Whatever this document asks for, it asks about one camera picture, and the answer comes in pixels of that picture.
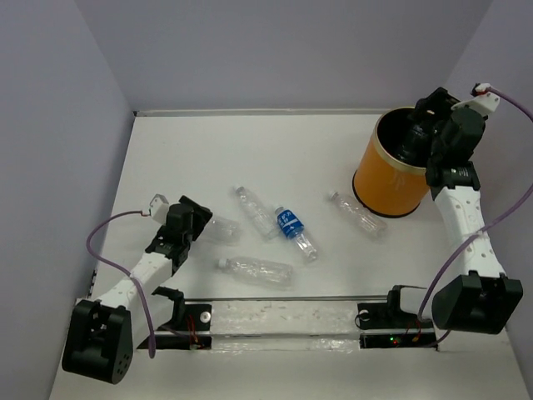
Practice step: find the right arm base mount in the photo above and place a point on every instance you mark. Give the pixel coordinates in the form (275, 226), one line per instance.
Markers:
(383, 325)

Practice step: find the clear bottle front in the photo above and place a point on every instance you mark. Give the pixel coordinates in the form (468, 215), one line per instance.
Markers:
(257, 272)

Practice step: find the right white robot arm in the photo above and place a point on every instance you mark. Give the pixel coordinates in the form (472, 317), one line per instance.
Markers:
(471, 292)

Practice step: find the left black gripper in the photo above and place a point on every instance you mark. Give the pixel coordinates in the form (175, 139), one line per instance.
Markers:
(200, 217)

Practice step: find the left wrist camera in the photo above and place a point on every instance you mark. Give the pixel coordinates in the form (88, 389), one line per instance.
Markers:
(157, 209)

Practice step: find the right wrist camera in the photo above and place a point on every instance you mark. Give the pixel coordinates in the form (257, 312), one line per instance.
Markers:
(483, 100)

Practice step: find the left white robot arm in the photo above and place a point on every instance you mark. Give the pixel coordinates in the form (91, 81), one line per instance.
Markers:
(104, 331)

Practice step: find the blue label bottle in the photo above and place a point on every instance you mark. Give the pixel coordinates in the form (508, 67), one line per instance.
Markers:
(294, 231)

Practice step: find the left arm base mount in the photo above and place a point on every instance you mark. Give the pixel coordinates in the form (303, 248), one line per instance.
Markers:
(188, 327)

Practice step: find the clear bottle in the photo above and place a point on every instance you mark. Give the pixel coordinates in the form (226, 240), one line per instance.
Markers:
(358, 216)
(256, 212)
(257, 272)
(222, 231)

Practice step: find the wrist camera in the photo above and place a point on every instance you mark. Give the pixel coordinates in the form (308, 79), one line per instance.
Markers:
(483, 100)
(157, 209)

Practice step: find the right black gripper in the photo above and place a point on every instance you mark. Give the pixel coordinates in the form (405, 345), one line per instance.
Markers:
(440, 102)

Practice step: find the metal rail front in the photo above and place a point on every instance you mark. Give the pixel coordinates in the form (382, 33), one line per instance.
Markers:
(355, 298)

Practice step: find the orange bin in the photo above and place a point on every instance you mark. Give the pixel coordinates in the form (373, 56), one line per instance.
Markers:
(386, 186)

